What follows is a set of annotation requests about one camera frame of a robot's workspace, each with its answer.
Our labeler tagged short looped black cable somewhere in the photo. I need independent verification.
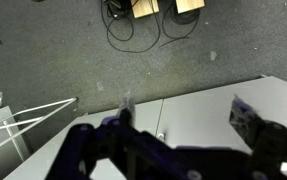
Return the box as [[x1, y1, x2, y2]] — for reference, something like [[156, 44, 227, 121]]
[[106, 6, 136, 43]]

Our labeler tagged wide wooden leg block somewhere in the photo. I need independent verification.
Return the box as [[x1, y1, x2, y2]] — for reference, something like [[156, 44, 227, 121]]
[[130, 0, 160, 19]]

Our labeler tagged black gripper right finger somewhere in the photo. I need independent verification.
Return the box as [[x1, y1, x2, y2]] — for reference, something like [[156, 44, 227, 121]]
[[228, 94, 287, 180]]

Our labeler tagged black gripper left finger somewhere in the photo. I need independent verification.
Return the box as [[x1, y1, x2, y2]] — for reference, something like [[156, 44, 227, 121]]
[[46, 91, 144, 180]]

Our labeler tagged long black floor cable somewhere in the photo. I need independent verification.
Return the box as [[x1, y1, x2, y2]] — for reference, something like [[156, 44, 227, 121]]
[[100, 0, 162, 54]]

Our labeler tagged coiled black floor cable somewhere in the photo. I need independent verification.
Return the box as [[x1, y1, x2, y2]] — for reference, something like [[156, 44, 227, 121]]
[[158, 2, 203, 48]]

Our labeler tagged short wooden leg block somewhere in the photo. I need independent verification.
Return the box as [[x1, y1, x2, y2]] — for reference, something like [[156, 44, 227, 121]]
[[175, 0, 206, 15]]

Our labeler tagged white base cabinet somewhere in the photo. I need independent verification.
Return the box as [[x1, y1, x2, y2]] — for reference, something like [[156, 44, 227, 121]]
[[2, 74, 287, 180]]

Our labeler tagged white metal tube frame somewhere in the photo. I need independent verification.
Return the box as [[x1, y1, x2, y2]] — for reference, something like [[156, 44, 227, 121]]
[[0, 96, 79, 158]]

